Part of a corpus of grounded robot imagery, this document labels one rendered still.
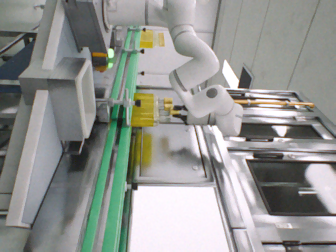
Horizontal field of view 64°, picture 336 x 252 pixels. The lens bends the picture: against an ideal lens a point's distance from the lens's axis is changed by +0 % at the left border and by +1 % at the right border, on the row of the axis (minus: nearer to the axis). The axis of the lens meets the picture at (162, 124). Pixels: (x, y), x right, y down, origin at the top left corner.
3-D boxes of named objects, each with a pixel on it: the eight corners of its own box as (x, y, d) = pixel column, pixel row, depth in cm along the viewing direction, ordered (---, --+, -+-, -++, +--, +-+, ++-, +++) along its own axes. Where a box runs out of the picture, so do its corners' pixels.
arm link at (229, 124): (213, 93, 103) (227, 109, 121) (207, 125, 101) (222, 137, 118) (235, 94, 98) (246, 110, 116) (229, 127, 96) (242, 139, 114)
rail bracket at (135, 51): (121, 54, 150) (144, 55, 151) (120, 41, 146) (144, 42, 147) (121, 51, 154) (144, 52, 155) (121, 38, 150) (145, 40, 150)
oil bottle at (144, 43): (129, 47, 210) (165, 49, 212) (129, 40, 207) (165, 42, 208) (130, 45, 215) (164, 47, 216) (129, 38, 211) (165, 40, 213)
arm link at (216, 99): (220, 74, 103) (187, 92, 108) (201, 47, 85) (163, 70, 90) (237, 109, 97) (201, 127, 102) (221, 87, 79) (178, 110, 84)
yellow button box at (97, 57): (92, 61, 133) (107, 62, 134) (90, 47, 129) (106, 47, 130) (94, 56, 139) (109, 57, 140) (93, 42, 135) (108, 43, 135)
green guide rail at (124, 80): (110, 103, 106) (130, 104, 106) (110, 101, 105) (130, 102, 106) (134, 11, 250) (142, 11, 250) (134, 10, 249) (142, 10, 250)
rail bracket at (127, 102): (109, 127, 107) (140, 128, 108) (107, 90, 97) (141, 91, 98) (110, 123, 109) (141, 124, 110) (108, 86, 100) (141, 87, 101)
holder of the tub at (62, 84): (62, 153, 90) (85, 153, 90) (46, 78, 74) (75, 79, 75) (74, 124, 104) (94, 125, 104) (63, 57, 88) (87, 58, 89)
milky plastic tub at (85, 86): (60, 141, 87) (87, 142, 87) (48, 78, 74) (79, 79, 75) (73, 113, 101) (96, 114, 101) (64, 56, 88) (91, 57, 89)
